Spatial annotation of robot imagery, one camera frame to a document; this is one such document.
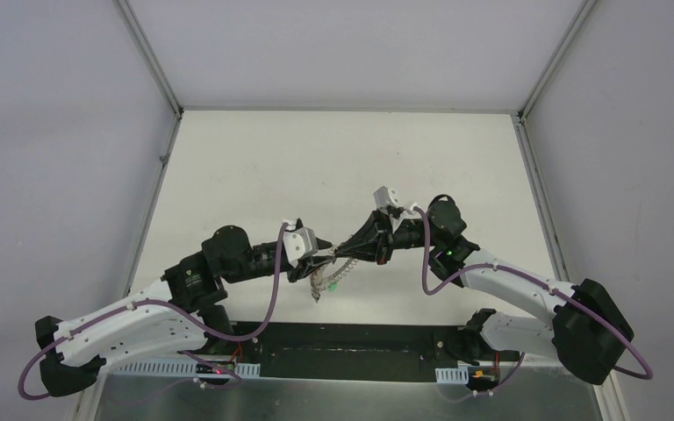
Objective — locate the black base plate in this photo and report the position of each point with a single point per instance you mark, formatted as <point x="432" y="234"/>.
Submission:
<point x="341" y="352"/>

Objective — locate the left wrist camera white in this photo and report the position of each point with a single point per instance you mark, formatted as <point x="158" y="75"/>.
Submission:
<point x="299" y="241"/>

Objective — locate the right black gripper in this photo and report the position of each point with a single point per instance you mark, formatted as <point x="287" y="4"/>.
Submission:
<point x="373" y="240"/>

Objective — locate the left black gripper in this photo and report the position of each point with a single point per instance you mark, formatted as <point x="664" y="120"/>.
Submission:
<point x="297" y="270"/>

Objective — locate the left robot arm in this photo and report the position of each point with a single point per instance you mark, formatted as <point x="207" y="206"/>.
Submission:
<point x="179" y="312"/>

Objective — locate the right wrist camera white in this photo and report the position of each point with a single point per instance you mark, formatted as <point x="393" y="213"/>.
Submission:
<point x="388" y="203"/>

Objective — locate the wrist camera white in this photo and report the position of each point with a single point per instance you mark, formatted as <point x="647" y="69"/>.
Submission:
<point x="388" y="203"/>
<point x="299" y="241"/>

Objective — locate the metal disc with keyrings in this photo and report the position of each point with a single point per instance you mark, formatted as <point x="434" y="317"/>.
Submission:
<point x="320" y="281"/>

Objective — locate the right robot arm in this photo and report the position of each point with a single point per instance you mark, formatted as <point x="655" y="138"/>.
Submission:
<point x="579" y="325"/>

